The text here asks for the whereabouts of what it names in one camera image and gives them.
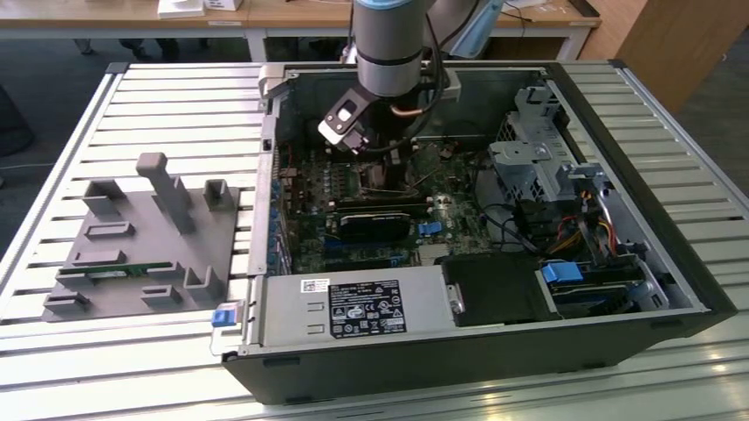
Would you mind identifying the metal CPU socket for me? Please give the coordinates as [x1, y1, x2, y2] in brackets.
[354, 161, 421, 198]

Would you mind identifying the black RAM slot bank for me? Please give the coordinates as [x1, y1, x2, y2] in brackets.
[334, 199, 428, 215]

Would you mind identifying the green motherboard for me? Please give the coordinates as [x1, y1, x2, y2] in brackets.
[272, 139, 511, 275]

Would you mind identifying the black graphics card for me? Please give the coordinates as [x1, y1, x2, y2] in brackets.
[337, 210, 414, 245]

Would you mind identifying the silver metal drive cage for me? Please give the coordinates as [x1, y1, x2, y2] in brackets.
[485, 85, 587, 203]

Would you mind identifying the small silver heatsink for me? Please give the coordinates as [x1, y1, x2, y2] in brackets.
[418, 243, 452, 264]

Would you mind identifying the black plastic shroud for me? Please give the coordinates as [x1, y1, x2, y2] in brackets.
[436, 253, 557, 328]

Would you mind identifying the blue disk carrier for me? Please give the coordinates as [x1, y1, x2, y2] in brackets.
[541, 260, 584, 286]

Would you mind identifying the silver power supply unit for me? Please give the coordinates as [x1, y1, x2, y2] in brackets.
[257, 265, 459, 347]

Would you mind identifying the grey parts rack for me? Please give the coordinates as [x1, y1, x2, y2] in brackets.
[43, 151, 245, 324]

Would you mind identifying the wooden cabinet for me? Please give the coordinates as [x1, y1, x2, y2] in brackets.
[576, 0, 749, 115]

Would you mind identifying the wooden desk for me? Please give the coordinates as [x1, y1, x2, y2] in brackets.
[0, 0, 603, 62]

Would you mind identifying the green RAM stick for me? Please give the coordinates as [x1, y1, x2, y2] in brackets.
[58, 260, 177, 280]

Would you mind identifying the black PC case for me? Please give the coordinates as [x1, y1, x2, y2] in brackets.
[221, 59, 738, 407]

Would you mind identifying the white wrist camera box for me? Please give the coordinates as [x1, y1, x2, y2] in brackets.
[318, 87, 373, 154]

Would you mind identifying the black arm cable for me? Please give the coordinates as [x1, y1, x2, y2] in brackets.
[425, 41, 451, 132]

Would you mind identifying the grey case handle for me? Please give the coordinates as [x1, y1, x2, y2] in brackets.
[257, 64, 294, 106]

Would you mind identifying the black case cable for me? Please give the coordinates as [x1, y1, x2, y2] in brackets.
[475, 202, 544, 255]

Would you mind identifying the yellow red wire bundle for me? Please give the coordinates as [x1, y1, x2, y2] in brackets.
[547, 188, 623, 260]

